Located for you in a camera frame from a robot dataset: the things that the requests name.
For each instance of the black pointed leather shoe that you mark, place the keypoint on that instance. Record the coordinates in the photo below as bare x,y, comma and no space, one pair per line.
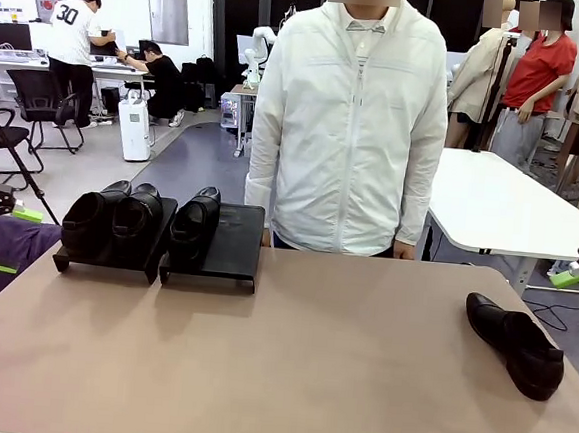
524,350
193,229

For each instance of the person's left forearm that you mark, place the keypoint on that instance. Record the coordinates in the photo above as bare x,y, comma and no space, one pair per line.
415,211

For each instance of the person's right forearm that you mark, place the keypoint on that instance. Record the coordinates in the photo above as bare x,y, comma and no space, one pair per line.
261,199

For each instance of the small white robot arm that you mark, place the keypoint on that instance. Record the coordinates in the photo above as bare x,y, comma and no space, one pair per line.
260,48

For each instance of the black shoe stand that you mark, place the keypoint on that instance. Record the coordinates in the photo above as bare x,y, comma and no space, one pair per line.
105,260
237,242

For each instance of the person's left hand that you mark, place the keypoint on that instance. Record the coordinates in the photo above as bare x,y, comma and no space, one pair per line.
403,250

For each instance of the person's right hand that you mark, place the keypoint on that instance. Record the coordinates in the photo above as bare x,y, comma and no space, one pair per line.
267,239

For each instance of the navy blue cloth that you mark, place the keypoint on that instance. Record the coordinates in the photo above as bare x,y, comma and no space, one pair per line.
22,240

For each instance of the black office chair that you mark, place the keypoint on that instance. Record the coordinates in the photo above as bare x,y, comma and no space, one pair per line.
0,136
43,92

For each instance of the white air purifier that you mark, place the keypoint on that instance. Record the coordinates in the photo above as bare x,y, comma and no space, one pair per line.
135,129

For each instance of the white office desk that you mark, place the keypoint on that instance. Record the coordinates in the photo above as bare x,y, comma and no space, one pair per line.
11,61

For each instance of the black computer monitor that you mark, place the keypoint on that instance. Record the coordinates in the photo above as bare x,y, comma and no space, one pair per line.
8,36

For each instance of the man in numbered white jersey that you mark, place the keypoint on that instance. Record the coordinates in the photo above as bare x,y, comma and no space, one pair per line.
70,34

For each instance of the black laptop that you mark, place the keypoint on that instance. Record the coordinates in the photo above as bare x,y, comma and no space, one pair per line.
105,44

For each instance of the seated man in black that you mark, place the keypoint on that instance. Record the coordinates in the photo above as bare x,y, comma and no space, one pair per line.
167,81

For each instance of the black backpack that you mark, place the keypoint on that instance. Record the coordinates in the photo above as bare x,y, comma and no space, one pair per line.
200,76

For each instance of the lit computer tower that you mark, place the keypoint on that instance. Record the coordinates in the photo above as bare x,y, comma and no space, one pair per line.
230,111

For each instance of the wooden side table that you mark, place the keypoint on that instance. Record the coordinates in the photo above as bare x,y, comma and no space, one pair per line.
242,117

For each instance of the person in white jacket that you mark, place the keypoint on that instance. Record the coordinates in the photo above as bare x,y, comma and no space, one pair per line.
346,131

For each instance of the black camera tripod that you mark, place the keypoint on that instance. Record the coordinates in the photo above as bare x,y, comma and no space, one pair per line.
495,92

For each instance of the grey wall cabinet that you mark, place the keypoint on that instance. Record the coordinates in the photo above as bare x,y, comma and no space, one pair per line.
169,14

